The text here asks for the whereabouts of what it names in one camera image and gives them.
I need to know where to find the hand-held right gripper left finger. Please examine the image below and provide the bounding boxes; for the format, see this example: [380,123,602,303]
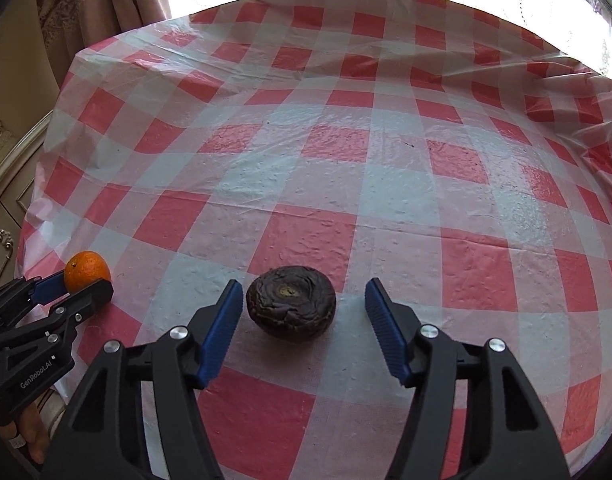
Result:
[43,280,244,480]

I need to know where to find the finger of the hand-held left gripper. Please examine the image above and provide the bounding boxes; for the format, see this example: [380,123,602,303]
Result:
[0,272,68,331]
[0,280,113,351]

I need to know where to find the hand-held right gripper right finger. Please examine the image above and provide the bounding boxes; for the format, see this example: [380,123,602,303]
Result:
[364,277,572,480]

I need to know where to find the orange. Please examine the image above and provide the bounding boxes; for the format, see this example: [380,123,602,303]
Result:
[63,251,112,293]

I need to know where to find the dark brown wrinkled fruit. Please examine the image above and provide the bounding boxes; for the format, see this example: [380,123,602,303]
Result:
[245,265,337,342]

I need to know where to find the person's left hand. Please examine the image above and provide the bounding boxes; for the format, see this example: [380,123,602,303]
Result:
[0,400,52,466]

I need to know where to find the cream ornate cabinet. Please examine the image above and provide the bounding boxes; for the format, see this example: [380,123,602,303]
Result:
[0,35,63,291]

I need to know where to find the red white checkered tablecloth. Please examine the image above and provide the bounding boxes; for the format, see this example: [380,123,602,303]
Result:
[16,0,612,480]

